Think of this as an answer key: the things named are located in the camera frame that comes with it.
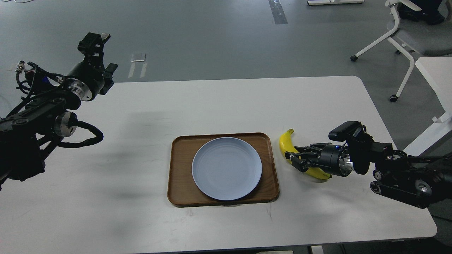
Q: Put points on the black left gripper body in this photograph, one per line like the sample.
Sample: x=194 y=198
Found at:
x=85 y=81

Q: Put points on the white grey office chair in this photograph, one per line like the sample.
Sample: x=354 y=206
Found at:
x=409 y=36

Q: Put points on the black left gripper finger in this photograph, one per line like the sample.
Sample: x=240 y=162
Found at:
x=108 y=77
x=91 y=46

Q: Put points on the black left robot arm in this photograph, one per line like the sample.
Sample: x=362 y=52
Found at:
x=45 y=119

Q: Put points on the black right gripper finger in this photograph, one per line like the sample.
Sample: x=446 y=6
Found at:
x=312 y=151
x=300 y=164

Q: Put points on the white side table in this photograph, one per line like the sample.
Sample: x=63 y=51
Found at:
x=438 y=73

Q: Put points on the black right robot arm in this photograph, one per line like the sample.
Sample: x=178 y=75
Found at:
x=417 y=181

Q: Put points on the yellow banana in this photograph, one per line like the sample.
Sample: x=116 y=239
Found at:
x=285 y=143

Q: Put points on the white table base far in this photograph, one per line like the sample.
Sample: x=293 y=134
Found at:
x=333 y=2

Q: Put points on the brown wooden tray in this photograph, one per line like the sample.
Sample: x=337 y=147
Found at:
x=182 y=190

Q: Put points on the light blue plate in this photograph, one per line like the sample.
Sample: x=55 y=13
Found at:
x=226 y=168

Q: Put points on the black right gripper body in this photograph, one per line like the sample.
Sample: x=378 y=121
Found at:
x=335 y=160

